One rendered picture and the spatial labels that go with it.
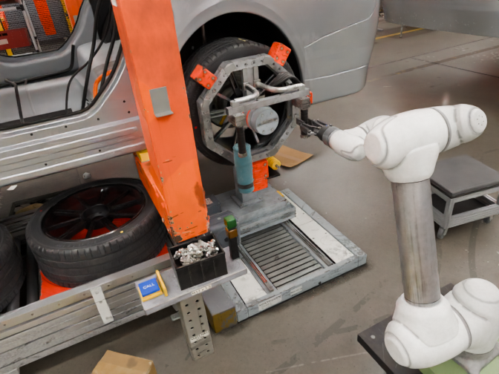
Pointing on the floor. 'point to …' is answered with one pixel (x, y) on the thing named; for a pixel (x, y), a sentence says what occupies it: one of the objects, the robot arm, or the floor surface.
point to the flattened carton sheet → (290, 156)
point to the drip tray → (30, 203)
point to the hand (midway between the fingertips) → (304, 121)
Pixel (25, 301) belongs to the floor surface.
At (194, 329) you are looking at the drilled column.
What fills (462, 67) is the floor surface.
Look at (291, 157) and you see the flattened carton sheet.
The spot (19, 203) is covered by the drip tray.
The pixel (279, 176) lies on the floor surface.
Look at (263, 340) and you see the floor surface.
